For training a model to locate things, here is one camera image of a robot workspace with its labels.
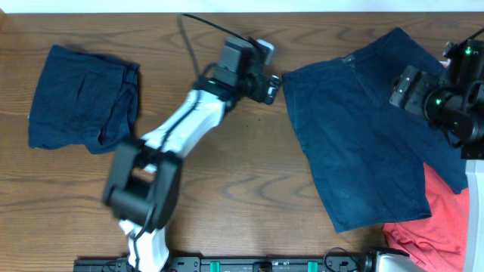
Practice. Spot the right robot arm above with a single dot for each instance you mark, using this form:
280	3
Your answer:
453	103

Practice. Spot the navy shorts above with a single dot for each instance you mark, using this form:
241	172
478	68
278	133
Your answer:
84	99
368	157

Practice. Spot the red t-shirt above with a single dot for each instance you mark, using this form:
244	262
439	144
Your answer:
437	243

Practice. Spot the folded navy shorts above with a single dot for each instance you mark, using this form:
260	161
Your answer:
84	99

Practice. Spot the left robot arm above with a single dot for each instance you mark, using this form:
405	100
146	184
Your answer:
144	179

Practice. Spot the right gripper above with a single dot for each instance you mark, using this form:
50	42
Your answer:
410	81

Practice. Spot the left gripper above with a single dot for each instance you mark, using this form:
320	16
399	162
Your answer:
270	90

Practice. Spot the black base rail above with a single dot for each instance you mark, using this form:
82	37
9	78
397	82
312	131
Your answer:
194	264

